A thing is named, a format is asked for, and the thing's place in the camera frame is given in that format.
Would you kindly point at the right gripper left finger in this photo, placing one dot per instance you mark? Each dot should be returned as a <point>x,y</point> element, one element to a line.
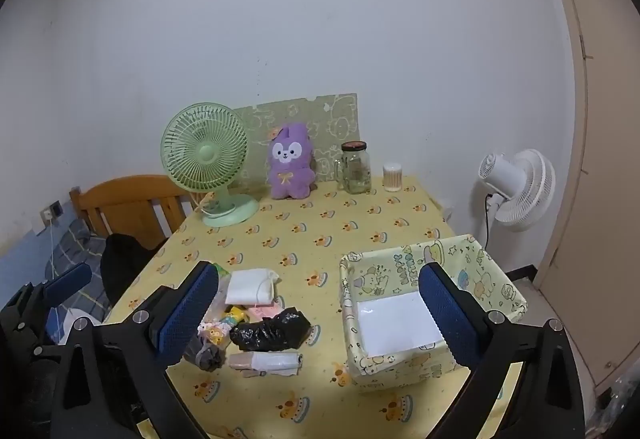
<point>113,377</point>

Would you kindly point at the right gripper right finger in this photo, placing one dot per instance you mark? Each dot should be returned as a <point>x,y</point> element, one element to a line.
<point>546,401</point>

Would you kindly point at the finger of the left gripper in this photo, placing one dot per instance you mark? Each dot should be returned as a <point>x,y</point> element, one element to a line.
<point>66,285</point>

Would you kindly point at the yellow cartoon tissue pack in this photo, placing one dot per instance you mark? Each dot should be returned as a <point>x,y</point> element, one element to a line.
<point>217,331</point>

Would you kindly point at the clear plastic straw pack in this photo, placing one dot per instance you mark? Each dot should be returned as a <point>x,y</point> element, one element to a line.
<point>218,306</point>

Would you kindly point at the white and pink packet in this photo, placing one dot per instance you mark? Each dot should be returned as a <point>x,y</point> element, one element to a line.
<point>257,364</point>

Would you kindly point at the pink paper packet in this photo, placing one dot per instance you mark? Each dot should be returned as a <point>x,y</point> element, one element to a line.
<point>259,313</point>

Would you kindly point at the white drawstring cloth pouch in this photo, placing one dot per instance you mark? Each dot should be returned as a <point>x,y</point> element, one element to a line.
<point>252,288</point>

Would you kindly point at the black plastic bag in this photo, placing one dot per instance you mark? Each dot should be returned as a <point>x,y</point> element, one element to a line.
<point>287,330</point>

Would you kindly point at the green tissue pack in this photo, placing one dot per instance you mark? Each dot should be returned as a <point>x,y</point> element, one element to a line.
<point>221,271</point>

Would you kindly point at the blue plaid bedding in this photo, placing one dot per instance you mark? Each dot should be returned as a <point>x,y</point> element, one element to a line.
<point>42,259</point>

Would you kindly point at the black garment on chair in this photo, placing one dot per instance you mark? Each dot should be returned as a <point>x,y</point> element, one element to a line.
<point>123,259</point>

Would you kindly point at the wooden chair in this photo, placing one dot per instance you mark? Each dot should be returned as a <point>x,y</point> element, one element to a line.
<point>126,205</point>

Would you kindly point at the beige door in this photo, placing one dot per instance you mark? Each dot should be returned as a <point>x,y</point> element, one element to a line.
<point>590,273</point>

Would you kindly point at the yellow cartoon fabric bin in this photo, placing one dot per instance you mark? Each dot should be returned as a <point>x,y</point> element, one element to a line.
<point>391,337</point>

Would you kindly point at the green desk fan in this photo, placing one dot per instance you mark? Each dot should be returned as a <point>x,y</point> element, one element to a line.
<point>203,150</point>

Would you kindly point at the white standing fan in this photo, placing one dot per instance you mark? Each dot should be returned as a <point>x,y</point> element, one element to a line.
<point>517,207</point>

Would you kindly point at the yellow patterned tablecloth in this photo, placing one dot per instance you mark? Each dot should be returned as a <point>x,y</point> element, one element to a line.
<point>388,237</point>

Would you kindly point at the purple plush toy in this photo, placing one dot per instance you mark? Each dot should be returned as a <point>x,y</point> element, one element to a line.
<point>290,154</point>

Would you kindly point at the cotton swab container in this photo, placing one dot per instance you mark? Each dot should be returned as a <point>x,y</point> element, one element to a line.
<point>392,177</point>

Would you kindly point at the glass mason jar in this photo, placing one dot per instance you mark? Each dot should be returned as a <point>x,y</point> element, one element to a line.
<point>352,169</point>

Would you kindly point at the green patterned backboard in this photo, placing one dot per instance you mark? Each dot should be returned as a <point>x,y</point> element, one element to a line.
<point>330,119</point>

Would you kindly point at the wall power socket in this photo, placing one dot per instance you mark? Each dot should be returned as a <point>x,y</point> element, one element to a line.
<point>51,213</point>

